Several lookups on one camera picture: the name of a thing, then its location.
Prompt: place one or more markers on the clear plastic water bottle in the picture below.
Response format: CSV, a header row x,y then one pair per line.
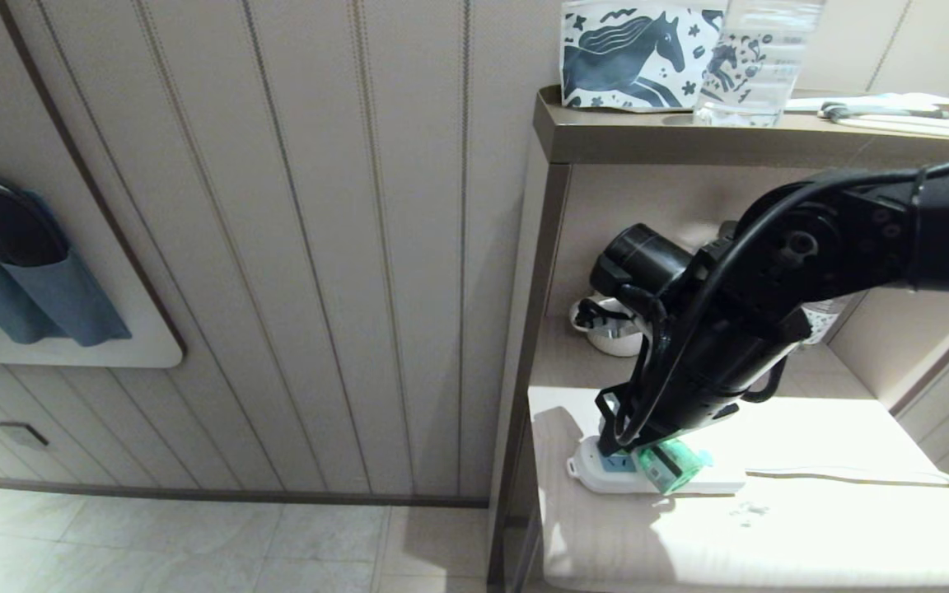
x,y
759,66

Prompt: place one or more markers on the white power strip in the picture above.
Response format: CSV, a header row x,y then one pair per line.
x,y
606,476

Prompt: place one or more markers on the white long rod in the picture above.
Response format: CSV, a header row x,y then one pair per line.
x,y
927,126

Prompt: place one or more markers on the dark slipper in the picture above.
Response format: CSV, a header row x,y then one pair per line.
x,y
13,226

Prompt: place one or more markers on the beige bedside shelf unit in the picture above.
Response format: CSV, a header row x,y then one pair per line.
x,y
689,144

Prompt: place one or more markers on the green mosquito repellent device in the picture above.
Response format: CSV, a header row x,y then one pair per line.
x,y
672,466

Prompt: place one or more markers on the white flat object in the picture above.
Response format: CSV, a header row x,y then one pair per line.
x,y
903,100

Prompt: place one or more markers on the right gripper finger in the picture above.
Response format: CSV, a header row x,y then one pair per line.
x,y
611,446

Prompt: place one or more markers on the white wall board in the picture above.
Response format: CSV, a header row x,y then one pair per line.
x,y
145,333

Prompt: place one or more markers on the horse print paper bag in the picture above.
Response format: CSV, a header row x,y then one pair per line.
x,y
623,58

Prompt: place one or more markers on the small grey wall plate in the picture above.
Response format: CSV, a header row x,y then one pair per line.
x,y
23,434

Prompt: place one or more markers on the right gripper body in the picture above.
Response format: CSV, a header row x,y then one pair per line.
x,y
713,371

